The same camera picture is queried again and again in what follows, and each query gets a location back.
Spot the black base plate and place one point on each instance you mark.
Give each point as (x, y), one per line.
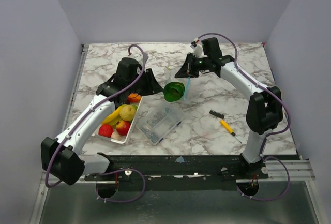
(192, 172)

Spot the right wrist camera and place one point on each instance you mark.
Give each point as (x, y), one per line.
(197, 49)

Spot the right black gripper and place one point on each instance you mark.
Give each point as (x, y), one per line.
(192, 65)

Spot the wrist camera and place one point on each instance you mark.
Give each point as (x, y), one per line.
(197, 49)
(140, 58)

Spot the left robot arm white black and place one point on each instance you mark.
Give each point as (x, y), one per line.
(60, 156)

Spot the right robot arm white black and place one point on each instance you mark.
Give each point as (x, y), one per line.
(265, 110)

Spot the black bit holder strip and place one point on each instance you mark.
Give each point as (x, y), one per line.
(216, 114)

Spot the green leafy vegetable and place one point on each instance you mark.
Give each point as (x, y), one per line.
(173, 91)

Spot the yellow banana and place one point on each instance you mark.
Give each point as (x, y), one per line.
(113, 115)

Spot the yellow handled screwdriver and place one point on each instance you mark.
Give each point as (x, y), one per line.
(229, 129)

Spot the red yellow apple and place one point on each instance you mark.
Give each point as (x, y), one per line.
(123, 127)

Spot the orange red mango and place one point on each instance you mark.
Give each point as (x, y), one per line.
(134, 98)

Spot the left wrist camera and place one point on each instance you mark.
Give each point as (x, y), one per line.
(140, 58)

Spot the clear zip top bag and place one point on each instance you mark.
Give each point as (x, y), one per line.
(170, 77)

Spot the yellow lemon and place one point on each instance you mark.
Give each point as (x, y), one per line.
(128, 112)

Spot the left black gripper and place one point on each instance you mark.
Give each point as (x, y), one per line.
(153, 86)

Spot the white garlic bulb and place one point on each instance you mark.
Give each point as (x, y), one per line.
(115, 136)

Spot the clear plastic screw box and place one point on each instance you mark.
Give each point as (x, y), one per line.
(159, 122)

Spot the red strawberry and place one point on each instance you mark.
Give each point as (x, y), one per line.
(105, 130)

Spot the white perforated plastic basket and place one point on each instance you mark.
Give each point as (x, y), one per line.
(124, 139)

